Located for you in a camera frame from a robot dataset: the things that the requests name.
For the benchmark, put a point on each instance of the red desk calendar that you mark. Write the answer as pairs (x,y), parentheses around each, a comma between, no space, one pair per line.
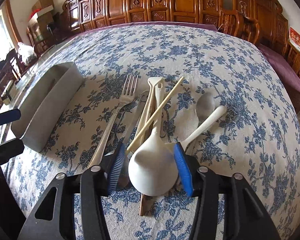
(296,37)

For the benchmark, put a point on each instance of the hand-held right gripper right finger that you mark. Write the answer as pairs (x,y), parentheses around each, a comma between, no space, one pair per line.
(182,170)

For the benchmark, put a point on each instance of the large white plastic spoon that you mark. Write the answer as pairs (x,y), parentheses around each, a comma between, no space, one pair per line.
(152,172)

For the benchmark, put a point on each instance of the light bamboo chopstick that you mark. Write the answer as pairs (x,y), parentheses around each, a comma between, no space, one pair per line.
(160,108)

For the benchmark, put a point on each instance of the small purple seat cushion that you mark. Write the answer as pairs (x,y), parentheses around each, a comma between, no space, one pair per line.
(282,65)

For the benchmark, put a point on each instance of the long purple seat cushion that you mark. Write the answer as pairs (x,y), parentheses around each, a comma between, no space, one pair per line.
(140,24)

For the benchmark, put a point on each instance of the silver metal spoon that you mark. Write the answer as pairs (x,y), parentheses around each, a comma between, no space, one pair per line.
(205,105)

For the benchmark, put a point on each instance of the white plastic bag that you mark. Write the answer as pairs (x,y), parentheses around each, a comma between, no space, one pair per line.
(26,52)

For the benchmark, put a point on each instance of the metal fork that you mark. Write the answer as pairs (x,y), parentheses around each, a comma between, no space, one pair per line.
(107,132)

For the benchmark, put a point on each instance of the cream plastic spoon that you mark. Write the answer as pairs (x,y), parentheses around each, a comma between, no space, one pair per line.
(146,107)

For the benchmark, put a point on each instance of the dark brown wooden chopstick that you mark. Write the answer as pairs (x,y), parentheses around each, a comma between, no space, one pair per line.
(143,206)

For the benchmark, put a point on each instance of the dark wooden chair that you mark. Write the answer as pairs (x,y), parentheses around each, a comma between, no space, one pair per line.
(5,77)

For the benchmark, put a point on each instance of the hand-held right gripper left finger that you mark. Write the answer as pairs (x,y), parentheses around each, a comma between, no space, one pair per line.
(116,166)

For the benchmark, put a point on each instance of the blue floral tablecloth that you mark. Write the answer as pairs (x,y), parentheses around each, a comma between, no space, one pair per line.
(165,50)

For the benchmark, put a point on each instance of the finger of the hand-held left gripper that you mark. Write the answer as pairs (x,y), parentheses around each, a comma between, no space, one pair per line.
(8,116)
(7,150)

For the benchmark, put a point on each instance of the long carved wooden sofa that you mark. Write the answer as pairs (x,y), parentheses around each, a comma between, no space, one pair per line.
(185,2)

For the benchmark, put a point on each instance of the carved wooden armchair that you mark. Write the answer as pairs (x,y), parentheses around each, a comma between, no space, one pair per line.
(265,12)

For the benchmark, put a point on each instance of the grey metal utensil tray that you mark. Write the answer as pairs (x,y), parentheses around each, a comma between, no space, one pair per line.
(40,120)

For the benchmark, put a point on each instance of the white plastic fork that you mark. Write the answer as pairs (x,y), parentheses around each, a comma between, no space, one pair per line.
(210,121)

